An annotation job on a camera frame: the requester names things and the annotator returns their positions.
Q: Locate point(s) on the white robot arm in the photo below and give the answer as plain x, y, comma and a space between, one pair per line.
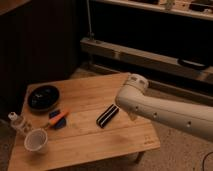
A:
194, 119

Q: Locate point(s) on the wooden low table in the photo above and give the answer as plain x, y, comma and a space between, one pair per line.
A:
81, 140

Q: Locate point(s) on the metal pole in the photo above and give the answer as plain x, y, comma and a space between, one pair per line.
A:
91, 34

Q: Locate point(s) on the blue block lower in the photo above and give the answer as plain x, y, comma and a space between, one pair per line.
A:
60, 124

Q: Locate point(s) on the blue block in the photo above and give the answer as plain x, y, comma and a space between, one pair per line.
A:
53, 113
60, 124

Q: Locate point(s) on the long wooden shelf beam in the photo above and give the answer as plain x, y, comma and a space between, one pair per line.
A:
145, 59

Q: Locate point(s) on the blue block upper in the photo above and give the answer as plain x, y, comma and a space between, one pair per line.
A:
53, 113

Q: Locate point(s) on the black bowl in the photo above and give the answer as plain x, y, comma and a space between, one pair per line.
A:
43, 98

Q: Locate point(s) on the clear plastic bottle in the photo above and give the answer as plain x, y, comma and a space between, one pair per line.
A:
20, 123

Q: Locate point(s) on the orange handled tool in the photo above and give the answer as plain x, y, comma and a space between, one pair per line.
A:
55, 119

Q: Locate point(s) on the black handle on shelf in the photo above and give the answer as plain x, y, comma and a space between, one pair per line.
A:
192, 65

